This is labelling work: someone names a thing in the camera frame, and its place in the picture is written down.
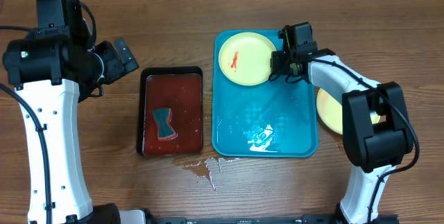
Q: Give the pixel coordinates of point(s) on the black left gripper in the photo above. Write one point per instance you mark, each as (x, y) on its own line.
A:
(112, 66)

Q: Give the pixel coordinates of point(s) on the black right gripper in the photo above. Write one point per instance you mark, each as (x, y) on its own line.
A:
(277, 59)

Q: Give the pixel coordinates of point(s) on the yellow plate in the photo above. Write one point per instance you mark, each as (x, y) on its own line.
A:
(330, 111)
(245, 58)

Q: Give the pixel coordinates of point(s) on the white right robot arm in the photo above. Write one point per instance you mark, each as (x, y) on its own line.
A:
(378, 138)

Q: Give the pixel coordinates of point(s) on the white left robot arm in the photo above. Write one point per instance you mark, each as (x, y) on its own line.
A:
(55, 67)

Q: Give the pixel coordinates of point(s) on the black rectangular tray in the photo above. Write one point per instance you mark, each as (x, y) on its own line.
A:
(140, 113)

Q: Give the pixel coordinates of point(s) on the blue plastic tray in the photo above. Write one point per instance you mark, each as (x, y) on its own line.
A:
(272, 119)

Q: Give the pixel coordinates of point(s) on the clear container with red water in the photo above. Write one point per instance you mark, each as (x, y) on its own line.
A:
(184, 92)

